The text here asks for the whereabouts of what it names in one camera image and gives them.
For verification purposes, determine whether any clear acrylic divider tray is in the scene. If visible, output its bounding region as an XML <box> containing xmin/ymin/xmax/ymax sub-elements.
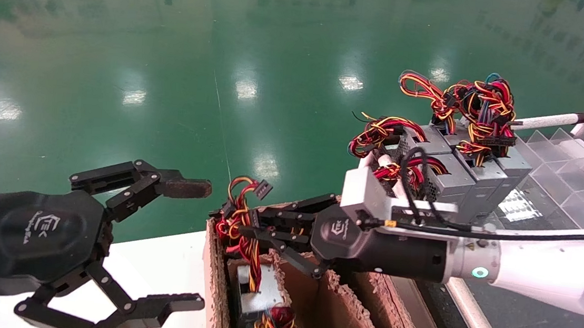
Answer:
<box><xmin>498</xmin><ymin>122</ymin><xmax>584</xmax><ymax>232</ymax></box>

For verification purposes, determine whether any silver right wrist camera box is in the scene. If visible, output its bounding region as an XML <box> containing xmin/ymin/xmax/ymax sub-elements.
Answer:
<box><xmin>339</xmin><ymin>163</ymin><xmax>462</xmax><ymax>237</ymax></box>

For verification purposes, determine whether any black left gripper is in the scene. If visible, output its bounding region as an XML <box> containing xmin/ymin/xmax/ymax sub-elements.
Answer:
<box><xmin>0</xmin><ymin>183</ymin><xmax>214</xmax><ymax>328</ymax></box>

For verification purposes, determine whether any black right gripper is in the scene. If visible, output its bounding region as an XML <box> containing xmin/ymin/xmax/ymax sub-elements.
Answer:
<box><xmin>234</xmin><ymin>185</ymin><xmax>454</xmax><ymax>291</ymax></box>

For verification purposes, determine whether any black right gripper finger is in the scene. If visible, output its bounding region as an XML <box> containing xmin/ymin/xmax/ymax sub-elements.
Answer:
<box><xmin>66</xmin><ymin>154</ymin><xmax>215</xmax><ymax>231</ymax></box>

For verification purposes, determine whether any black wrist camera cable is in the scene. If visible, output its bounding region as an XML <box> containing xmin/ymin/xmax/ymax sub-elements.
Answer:
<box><xmin>394</xmin><ymin>145</ymin><xmax>584</xmax><ymax>249</ymax></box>

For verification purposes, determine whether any brown cardboard box with dividers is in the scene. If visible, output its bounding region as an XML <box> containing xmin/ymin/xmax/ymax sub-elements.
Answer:
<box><xmin>196</xmin><ymin>184</ymin><xmax>471</xmax><ymax>328</ymax></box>

